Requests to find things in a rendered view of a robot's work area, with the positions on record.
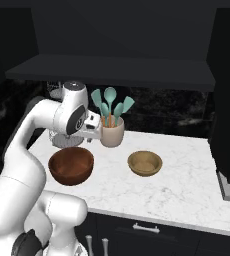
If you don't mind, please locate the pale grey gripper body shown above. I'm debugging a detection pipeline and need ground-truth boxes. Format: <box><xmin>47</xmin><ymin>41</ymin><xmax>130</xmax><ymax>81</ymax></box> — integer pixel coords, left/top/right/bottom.
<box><xmin>73</xmin><ymin>127</ymin><xmax>104</xmax><ymax>143</ymax></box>

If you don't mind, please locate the large dark brown bowl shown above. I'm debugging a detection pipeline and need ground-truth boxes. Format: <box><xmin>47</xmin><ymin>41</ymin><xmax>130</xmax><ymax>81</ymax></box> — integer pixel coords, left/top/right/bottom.
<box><xmin>48</xmin><ymin>146</ymin><xmax>95</xmax><ymax>187</ymax></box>

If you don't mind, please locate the small tan bowl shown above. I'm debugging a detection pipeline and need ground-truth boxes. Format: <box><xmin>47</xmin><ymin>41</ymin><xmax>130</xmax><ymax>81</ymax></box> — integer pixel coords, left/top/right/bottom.
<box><xmin>126</xmin><ymin>150</ymin><xmax>164</xmax><ymax>178</ymax></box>

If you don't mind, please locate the dark tall cabinet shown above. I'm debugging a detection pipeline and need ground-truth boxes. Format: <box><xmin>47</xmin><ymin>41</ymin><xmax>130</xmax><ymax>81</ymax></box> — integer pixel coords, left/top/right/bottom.
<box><xmin>205</xmin><ymin>0</ymin><xmax>230</xmax><ymax>203</ymax></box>

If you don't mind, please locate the beige utensil pot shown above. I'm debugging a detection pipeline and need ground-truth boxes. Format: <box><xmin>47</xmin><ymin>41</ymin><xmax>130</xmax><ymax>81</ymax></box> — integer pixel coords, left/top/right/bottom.
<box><xmin>99</xmin><ymin>115</ymin><xmax>126</xmax><ymax>149</ymax></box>

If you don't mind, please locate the small teal spatula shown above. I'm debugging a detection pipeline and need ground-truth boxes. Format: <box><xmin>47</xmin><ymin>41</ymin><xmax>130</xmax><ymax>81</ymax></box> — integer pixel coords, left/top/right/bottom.
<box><xmin>100</xmin><ymin>101</ymin><xmax>110</xmax><ymax>128</ymax></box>

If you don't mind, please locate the teal spoon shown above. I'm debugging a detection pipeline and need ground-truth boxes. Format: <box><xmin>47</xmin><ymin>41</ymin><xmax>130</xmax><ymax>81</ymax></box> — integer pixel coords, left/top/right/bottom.
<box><xmin>103</xmin><ymin>86</ymin><xmax>118</xmax><ymax>128</ymax></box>

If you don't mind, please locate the dark cupboard door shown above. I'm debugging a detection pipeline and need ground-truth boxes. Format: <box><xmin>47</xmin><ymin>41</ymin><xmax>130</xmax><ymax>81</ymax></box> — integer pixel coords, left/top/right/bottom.
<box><xmin>74</xmin><ymin>211</ymin><xmax>115</xmax><ymax>256</ymax></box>

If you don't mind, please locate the dark drawer front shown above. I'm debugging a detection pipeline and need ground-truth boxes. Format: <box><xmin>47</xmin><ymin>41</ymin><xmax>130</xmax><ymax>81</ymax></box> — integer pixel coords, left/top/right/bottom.
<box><xmin>112</xmin><ymin>215</ymin><xmax>202</xmax><ymax>256</ymax></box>

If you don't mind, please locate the dark open wall cabinet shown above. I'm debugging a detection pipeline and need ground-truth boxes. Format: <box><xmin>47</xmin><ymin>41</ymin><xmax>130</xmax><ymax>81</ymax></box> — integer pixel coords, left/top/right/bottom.
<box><xmin>4</xmin><ymin>0</ymin><xmax>230</xmax><ymax>93</ymax></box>

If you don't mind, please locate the silver drawer handle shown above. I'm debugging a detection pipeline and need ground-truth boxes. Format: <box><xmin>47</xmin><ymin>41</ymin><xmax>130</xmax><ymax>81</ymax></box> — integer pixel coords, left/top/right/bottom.
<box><xmin>132</xmin><ymin>222</ymin><xmax>161</xmax><ymax>234</ymax></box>

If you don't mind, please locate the silver cupboard door handle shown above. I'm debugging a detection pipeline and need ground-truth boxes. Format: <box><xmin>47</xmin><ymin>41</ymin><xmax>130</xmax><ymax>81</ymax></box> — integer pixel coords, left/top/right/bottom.
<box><xmin>85</xmin><ymin>234</ymin><xmax>94</xmax><ymax>256</ymax></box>
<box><xmin>101</xmin><ymin>237</ymin><xmax>110</xmax><ymax>256</ymax></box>

